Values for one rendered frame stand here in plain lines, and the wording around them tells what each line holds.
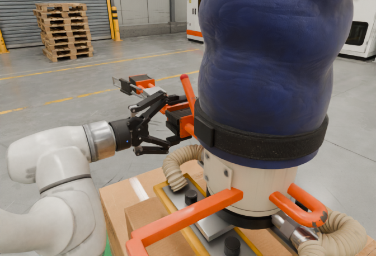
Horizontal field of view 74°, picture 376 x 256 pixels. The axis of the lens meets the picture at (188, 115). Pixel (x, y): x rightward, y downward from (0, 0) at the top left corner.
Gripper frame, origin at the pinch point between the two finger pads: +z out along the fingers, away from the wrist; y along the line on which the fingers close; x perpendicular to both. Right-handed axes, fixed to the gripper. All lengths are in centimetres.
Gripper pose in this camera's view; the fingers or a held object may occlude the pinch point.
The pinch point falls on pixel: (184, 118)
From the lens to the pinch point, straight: 70.3
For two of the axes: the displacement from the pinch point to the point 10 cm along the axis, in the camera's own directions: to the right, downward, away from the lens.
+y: 0.0, 9.0, 4.4
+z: 8.6, -2.2, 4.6
